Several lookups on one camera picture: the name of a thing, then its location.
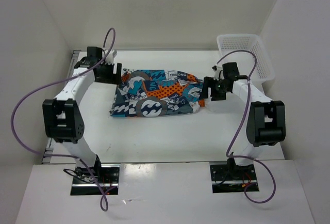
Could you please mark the white plastic mesh basket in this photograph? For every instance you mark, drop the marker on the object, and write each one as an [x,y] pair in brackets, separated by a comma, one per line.
[250,54]

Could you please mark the colourful patterned shorts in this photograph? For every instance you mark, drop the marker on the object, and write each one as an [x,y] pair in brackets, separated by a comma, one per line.
[156,93]

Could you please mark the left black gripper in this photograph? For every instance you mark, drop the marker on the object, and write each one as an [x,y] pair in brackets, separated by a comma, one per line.
[113,78]

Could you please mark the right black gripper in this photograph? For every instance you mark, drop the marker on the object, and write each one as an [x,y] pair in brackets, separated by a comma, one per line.
[208,82]

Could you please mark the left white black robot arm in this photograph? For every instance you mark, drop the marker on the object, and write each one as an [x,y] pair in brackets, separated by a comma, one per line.
[62,118]

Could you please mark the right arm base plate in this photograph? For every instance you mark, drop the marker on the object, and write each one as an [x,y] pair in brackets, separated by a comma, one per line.
[234,181]

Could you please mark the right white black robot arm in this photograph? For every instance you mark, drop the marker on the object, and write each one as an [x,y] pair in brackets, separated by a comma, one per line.
[263,118]

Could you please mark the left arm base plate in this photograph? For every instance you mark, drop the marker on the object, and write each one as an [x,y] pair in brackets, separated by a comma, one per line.
[84,185]

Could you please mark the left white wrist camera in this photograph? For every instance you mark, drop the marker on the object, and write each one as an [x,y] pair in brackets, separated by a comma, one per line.
[109,56]

